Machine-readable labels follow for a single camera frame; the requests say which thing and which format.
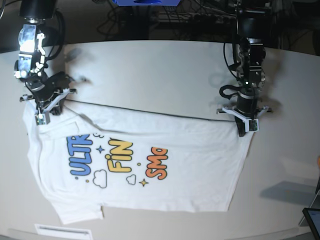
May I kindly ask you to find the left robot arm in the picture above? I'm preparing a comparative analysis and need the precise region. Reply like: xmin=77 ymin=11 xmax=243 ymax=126
xmin=217 ymin=0 xmax=272 ymax=137

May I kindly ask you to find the black power strip red light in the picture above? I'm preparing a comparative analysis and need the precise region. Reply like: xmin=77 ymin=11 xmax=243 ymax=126
xmin=156 ymin=11 xmax=235 ymax=24

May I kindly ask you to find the white printed T-shirt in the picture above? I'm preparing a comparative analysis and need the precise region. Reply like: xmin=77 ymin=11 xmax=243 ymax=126
xmin=22 ymin=102 xmax=253 ymax=224

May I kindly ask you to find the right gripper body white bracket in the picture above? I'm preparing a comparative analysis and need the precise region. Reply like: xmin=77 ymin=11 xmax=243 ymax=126
xmin=19 ymin=88 xmax=77 ymax=125

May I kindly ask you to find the white paper label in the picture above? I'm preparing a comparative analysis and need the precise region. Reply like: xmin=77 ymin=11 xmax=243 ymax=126
xmin=35 ymin=224 xmax=93 ymax=240

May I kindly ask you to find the blue box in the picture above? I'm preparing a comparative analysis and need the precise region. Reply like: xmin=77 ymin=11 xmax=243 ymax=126
xmin=112 ymin=0 xmax=180 ymax=7

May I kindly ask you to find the tablet with dark frame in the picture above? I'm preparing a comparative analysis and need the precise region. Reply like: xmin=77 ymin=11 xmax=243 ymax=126
xmin=302 ymin=208 xmax=320 ymax=240

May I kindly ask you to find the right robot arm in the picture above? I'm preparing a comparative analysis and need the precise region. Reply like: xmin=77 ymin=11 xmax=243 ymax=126
xmin=14 ymin=0 xmax=76 ymax=125

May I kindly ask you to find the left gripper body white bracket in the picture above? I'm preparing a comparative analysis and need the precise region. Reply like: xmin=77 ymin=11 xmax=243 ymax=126
xmin=216 ymin=105 xmax=273 ymax=132

